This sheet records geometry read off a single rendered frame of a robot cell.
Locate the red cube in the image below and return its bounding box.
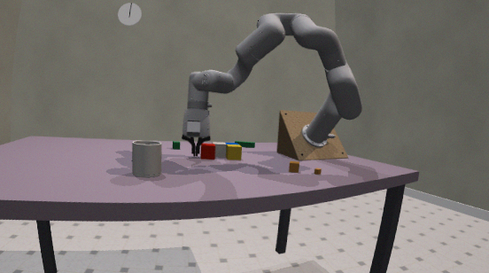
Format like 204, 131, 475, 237
201, 144, 215, 160

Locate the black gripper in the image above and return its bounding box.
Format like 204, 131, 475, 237
182, 108, 211, 156

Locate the green wooden bar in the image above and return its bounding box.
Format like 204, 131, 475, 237
235, 141, 255, 148

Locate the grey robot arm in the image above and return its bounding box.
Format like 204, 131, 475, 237
187, 13, 362, 147

